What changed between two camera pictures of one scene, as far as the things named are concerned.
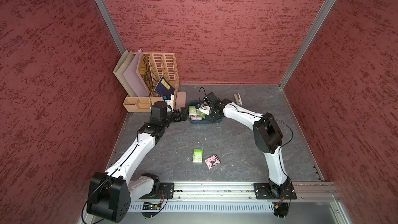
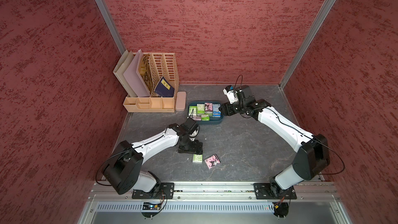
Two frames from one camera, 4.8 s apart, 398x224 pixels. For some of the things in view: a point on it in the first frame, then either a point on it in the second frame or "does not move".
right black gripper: x=211 y=119 -> x=227 y=109
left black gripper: x=178 y=118 -> x=196 y=149
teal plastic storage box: x=197 y=116 does not move
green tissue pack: x=198 y=155 does not move
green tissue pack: x=192 y=110 does not move
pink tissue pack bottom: x=212 y=161 does not move
